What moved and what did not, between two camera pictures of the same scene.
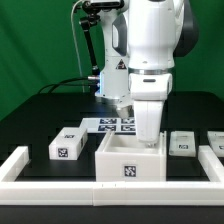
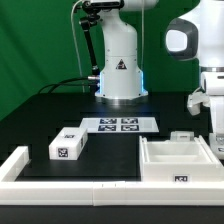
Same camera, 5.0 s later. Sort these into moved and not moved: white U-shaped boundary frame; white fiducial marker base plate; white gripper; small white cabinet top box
Moved: white gripper
Not moved: white fiducial marker base plate; white U-shaped boundary frame; small white cabinet top box
